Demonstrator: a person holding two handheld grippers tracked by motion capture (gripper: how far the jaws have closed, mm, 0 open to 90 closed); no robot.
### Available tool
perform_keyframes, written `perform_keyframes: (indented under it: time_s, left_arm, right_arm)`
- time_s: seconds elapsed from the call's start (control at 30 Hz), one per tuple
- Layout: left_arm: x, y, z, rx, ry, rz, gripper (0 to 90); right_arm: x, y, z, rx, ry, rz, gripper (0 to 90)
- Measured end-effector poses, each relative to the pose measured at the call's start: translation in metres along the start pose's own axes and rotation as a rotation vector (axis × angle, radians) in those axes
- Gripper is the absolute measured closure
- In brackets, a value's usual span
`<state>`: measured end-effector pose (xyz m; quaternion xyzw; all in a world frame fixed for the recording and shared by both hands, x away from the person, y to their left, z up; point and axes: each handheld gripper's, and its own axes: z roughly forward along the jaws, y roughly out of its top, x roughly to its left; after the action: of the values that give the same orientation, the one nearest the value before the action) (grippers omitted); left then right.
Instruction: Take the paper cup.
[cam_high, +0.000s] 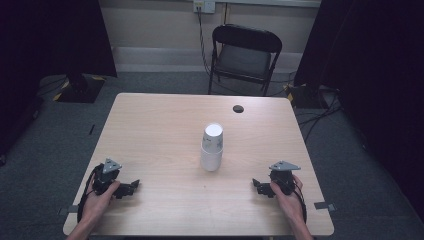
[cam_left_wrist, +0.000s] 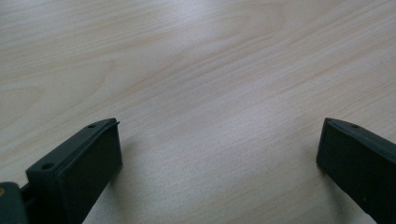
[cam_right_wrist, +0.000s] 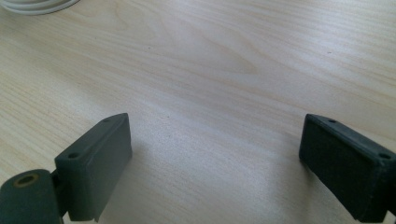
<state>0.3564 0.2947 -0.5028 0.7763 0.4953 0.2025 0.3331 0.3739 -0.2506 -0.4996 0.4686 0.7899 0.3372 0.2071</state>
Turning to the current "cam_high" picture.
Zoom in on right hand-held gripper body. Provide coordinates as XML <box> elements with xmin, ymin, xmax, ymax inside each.
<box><xmin>268</xmin><ymin>160</ymin><xmax>302</xmax><ymax>196</ymax></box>

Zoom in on printed white paper cup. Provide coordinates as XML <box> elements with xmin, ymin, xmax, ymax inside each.
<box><xmin>201</xmin><ymin>122</ymin><xmax>225</xmax><ymax>155</ymax></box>

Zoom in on plain white paper cup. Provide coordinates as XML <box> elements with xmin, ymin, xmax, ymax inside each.
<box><xmin>199</xmin><ymin>145</ymin><xmax>224</xmax><ymax>173</ymax></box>

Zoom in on black curtain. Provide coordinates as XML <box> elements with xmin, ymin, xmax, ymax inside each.
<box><xmin>0</xmin><ymin>0</ymin><xmax>118</xmax><ymax>158</ymax></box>
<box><xmin>294</xmin><ymin>0</ymin><xmax>424</xmax><ymax>221</ymax></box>

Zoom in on black stand base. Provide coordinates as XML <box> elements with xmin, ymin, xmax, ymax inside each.
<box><xmin>52</xmin><ymin>73</ymin><xmax>107</xmax><ymax>104</ymax></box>
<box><xmin>285</xmin><ymin>83</ymin><xmax>336</xmax><ymax>110</ymax></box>

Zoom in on grey tape strip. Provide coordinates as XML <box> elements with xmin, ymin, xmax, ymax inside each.
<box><xmin>57</xmin><ymin>205</ymin><xmax>80</xmax><ymax>216</ymax></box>
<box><xmin>313</xmin><ymin>201</ymin><xmax>337</xmax><ymax>212</ymax></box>

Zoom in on black power cable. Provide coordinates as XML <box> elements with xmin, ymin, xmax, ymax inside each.
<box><xmin>196</xmin><ymin>5</ymin><xmax>214</xmax><ymax>78</ymax></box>

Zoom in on person's right hand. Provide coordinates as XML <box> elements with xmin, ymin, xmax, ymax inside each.
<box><xmin>269</xmin><ymin>174</ymin><xmax>306</xmax><ymax>225</ymax></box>

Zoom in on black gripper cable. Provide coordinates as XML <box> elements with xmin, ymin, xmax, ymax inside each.
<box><xmin>76</xmin><ymin>163</ymin><xmax>105</xmax><ymax>224</ymax></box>
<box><xmin>289</xmin><ymin>181</ymin><xmax>308</xmax><ymax>224</ymax></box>

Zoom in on black floor cables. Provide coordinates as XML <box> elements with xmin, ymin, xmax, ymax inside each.
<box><xmin>295</xmin><ymin>87</ymin><xmax>345</xmax><ymax>143</ymax></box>

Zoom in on black folding chair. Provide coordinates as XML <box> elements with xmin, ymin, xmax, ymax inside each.
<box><xmin>207</xmin><ymin>23</ymin><xmax>284</xmax><ymax>97</ymax></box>

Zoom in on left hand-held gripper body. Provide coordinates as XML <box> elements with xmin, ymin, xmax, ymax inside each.
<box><xmin>92</xmin><ymin>158</ymin><xmax>123</xmax><ymax>196</ymax></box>

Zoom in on white wall socket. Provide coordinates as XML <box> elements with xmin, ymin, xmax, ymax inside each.
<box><xmin>192</xmin><ymin>0</ymin><xmax>217</xmax><ymax>15</ymax></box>

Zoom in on person's left hand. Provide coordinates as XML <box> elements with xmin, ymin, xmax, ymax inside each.
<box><xmin>79</xmin><ymin>180</ymin><xmax>121</xmax><ymax>228</ymax></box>

